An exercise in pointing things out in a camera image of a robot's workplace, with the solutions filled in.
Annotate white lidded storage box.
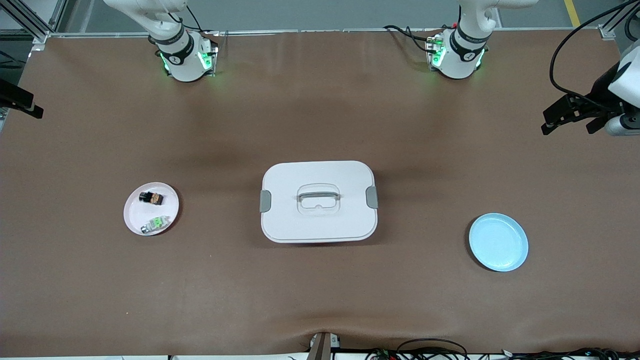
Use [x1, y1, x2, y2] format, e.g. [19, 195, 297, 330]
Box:
[259, 160, 379, 244]

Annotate grey box lid handle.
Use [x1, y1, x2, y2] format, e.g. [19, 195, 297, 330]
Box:
[297, 189, 341, 203]

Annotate pink round plate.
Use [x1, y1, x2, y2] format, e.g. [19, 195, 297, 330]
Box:
[123, 182, 180, 236]

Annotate brown table mat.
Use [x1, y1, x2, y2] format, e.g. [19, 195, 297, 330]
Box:
[0, 27, 640, 358]

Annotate black arm base cable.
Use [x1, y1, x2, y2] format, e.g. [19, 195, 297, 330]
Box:
[383, 25, 436, 53]

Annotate light blue round plate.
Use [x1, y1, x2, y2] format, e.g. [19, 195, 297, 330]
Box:
[469, 213, 529, 273]

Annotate clear and green switch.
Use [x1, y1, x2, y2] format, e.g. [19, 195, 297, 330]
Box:
[140, 215, 171, 235]

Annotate black cable bundle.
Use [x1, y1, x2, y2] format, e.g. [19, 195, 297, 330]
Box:
[365, 346, 640, 360]

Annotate looped black cable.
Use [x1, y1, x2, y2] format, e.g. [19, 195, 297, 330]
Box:
[397, 338, 468, 360]

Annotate aluminium frame post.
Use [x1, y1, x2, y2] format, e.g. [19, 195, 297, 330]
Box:
[0, 0, 68, 46]
[600, 0, 640, 41]

